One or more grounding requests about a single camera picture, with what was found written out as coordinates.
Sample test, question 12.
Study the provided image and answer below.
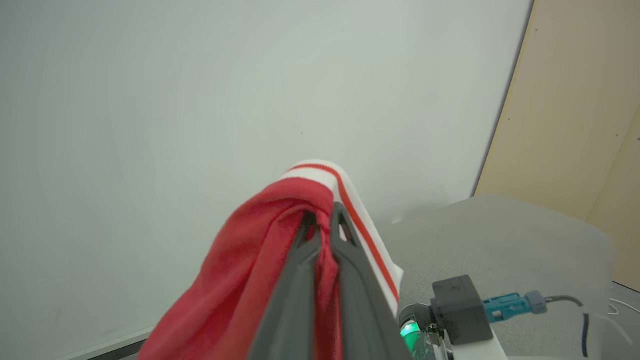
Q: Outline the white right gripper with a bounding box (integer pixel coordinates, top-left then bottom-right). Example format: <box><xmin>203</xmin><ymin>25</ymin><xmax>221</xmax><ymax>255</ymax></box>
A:
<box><xmin>397</xmin><ymin>303</ymin><xmax>509</xmax><ymax>360</ymax></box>

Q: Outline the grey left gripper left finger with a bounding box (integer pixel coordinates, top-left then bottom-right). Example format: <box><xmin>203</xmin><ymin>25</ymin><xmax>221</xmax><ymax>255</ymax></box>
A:
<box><xmin>248</xmin><ymin>211</ymin><xmax>321</xmax><ymax>360</ymax></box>

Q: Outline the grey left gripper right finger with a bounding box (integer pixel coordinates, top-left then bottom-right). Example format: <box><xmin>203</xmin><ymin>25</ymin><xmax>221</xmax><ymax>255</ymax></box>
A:
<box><xmin>329</xmin><ymin>201</ymin><xmax>413</xmax><ymax>360</ymax></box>

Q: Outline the red and white garment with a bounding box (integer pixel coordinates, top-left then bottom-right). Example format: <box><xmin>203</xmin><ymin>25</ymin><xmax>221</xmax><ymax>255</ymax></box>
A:
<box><xmin>136</xmin><ymin>160</ymin><xmax>405</xmax><ymax>360</ymax></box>

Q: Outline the grey fabric sofa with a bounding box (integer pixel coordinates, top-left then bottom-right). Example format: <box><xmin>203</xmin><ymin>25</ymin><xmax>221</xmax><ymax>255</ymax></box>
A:
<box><xmin>375</xmin><ymin>194</ymin><xmax>618</xmax><ymax>360</ymax></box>

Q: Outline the white baseboard strip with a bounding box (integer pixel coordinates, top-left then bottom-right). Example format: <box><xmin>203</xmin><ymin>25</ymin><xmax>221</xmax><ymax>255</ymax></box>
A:
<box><xmin>54</xmin><ymin>327</ymin><xmax>157</xmax><ymax>360</ymax></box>

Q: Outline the beige partition panel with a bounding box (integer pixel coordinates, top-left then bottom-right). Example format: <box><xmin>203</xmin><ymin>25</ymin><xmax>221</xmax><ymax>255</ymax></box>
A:
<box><xmin>472</xmin><ymin>0</ymin><xmax>640</xmax><ymax>293</ymax></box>

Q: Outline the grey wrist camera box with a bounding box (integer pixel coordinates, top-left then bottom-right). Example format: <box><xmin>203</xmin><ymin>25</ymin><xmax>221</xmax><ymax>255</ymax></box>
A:
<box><xmin>431</xmin><ymin>274</ymin><xmax>495</xmax><ymax>346</ymax></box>

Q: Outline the blue cable connector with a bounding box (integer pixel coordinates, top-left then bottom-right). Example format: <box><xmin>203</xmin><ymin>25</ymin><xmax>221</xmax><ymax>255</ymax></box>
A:
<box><xmin>482</xmin><ymin>290</ymin><xmax>549</xmax><ymax>324</ymax></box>

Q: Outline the thin black cable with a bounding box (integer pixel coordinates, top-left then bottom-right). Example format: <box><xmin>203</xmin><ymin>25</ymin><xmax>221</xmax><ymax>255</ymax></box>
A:
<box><xmin>545</xmin><ymin>295</ymin><xmax>592</xmax><ymax>359</ymax></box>

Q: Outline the thin white cable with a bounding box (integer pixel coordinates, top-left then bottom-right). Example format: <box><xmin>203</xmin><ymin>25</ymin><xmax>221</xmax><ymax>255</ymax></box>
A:
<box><xmin>608</xmin><ymin>298</ymin><xmax>640</xmax><ymax>316</ymax></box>

